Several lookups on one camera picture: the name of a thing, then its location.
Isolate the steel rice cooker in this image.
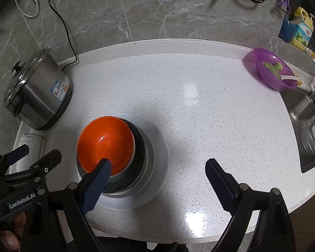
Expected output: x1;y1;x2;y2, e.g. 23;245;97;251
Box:
3;48;73;131

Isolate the black power cable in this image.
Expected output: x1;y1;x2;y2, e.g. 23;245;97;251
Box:
43;0;79;72

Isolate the yellow detergent bottle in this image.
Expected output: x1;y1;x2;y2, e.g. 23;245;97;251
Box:
291;7;315;51

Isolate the glass bowl in sink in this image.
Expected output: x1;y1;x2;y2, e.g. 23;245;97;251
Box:
301;119;315;156

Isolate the large white plate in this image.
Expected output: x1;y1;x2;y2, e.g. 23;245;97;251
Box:
98;113;169;210

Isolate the orange plastic bowl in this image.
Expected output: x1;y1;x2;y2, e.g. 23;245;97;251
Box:
77;116;133;175

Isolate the white folded cloth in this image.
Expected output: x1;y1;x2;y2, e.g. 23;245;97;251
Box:
16;134;45;172

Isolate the person's left hand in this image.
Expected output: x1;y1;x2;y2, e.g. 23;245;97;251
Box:
0;212;26;251

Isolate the white deep plate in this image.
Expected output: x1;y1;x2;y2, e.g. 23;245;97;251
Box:
102;129;155;198

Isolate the white bowl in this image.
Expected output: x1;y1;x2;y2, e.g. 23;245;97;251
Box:
110;134;136;178

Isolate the blue green patterned bowl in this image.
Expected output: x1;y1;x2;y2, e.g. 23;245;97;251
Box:
77;116;147;194

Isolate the green vegetable stalk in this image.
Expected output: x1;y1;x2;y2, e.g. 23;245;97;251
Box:
262;62;282;81
273;62;283;72

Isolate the yellow sponge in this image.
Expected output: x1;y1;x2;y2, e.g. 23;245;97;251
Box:
297;79;303;86

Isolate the white wall cable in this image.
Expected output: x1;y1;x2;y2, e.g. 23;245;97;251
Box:
13;0;41;18

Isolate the blue utensil cup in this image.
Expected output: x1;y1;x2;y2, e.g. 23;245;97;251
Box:
278;18;295;43

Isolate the green vegetable stalk back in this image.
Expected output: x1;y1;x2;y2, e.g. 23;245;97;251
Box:
273;62;283;72

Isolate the purple plastic basin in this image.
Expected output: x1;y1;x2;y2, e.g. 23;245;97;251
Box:
253;47;298;91

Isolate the green vegetable stalk front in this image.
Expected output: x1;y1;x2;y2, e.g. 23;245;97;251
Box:
262;62;282;81

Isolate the stainless steel sink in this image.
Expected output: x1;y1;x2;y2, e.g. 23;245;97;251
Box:
280;89;315;173

